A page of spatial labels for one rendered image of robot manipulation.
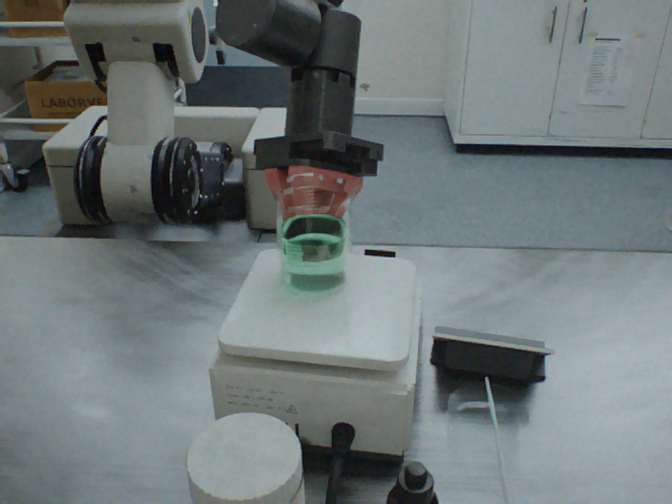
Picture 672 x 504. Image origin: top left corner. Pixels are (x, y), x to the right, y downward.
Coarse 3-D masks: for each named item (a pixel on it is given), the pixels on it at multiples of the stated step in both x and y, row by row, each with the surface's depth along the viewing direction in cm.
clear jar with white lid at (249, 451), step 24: (216, 432) 34; (240, 432) 34; (264, 432) 34; (288, 432) 34; (192, 456) 32; (216, 456) 32; (240, 456) 32; (264, 456) 32; (288, 456) 32; (192, 480) 31; (216, 480) 31; (240, 480) 31; (264, 480) 31; (288, 480) 31
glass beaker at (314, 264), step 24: (312, 168) 43; (288, 192) 43; (312, 192) 44; (336, 192) 44; (288, 216) 40; (312, 216) 40; (336, 216) 40; (288, 240) 41; (312, 240) 41; (336, 240) 41; (288, 264) 42; (312, 264) 41; (336, 264) 42; (288, 288) 43; (312, 288) 42; (336, 288) 43
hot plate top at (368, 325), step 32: (352, 256) 48; (256, 288) 44; (352, 288) 44; (384, 288) 44; (256, 320) 41; (288, 320) 41; (320, 320) 41; (352, 320) 41; (384, 320) 41; (256, 352) 39; (288, 352) 38; (320, 352) 38; (352, 352) 38; (384, 352) 38
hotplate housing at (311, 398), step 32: (416, 288) 48; (416, 320) 45; (224, 352) 41; (416, 352) 42; (224, 384) 40; (256, 384) 40; (288, 384) 39; (320, 384) 39; (352, 384) 39; (384, 384) 39; (224, 416) 42; (288, 416) 41; (320, 416) 40; (352, 416) 40; (384, 416) 39; (320, 448) 42; (352, 448) 41; (384, 448) 41
